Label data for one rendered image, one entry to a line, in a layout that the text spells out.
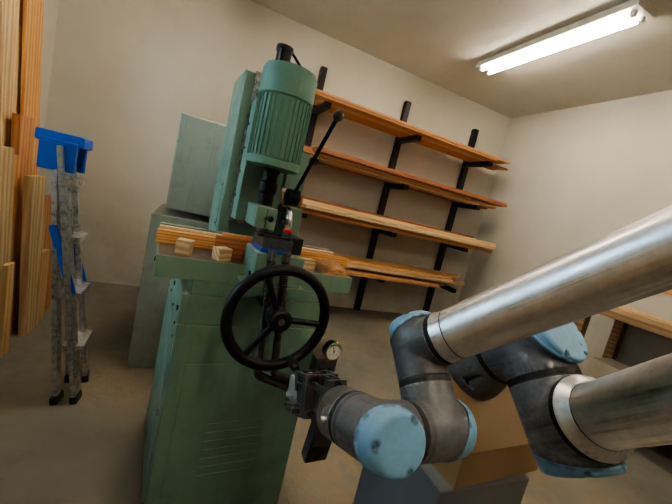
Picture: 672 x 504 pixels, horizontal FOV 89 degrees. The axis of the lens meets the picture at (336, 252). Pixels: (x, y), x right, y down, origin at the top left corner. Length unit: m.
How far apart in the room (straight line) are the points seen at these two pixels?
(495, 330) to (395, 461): 0.23
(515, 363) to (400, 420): 0.42
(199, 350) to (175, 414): 0.20
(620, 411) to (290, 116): 1.01
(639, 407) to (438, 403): 0.28
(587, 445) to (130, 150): 3.40
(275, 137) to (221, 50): 2.56
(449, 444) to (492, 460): 0.45
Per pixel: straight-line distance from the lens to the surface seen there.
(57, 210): 1.79
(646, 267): 0.51
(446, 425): 0.60
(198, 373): 1.13
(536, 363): 0.86
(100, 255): 3.62
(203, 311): 1.05
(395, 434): 0.52
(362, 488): 1.28
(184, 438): 1.25
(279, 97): 1.13
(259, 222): 1.13
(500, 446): 1.04
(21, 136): 2.64
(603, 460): 0.83
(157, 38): 3.62
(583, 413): 0.78
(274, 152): 1.10
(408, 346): 0.62
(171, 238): 1.14
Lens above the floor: 1.12
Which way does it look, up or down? 7 degrees down
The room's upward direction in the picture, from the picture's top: 13 degrees clockwise
